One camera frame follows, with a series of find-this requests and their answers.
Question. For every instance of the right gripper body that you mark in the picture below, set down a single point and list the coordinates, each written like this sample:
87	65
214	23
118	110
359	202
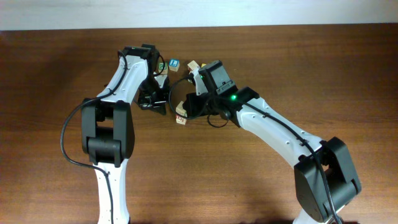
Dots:
201	105

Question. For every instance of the blue L block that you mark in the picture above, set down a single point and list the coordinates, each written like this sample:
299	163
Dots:
174	64

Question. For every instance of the wooden block with 2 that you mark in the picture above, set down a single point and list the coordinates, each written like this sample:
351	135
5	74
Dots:
192	65

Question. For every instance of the green N block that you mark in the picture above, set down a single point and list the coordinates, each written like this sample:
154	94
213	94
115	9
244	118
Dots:
180	111

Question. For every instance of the green R block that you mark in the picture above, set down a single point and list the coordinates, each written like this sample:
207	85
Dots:
162	68

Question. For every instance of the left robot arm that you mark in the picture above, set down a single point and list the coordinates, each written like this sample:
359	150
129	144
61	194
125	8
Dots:
107	128

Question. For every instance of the red E block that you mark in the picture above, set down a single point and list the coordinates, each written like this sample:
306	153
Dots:
180	120

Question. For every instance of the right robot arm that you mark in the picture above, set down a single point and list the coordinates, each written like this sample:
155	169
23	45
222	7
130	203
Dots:
326	179

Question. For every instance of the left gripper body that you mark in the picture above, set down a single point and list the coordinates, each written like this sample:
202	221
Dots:
152	96

